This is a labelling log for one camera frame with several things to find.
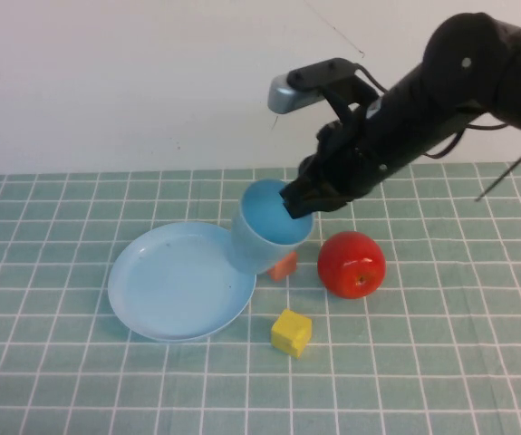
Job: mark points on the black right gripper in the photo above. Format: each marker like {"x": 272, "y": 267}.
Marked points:
{"x": 339, "y": 158}

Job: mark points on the light blue plastic cup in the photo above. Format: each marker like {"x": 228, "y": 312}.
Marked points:
{"x": 260, "y": 213}

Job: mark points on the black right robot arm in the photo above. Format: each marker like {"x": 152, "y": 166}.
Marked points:
{"x": 459, "y": 77}

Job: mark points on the light blue plastic plate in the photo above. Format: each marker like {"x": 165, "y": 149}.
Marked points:
{"x": 174, "y": 290}

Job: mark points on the red apple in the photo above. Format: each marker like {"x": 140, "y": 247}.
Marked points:
{"x": 348, "y": 260}

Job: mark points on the orange foam cube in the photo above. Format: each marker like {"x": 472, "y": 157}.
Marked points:
{"x": 285, "y": 268}

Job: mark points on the yellow foam cube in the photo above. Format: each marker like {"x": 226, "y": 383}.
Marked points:
{"x": 288, "y": 333}

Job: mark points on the green checkered tablecloth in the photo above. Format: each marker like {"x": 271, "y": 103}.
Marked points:
{"x": 468, "y": 317}

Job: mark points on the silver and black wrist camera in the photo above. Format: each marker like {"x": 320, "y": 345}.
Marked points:
{"x": 296, "y": 88}

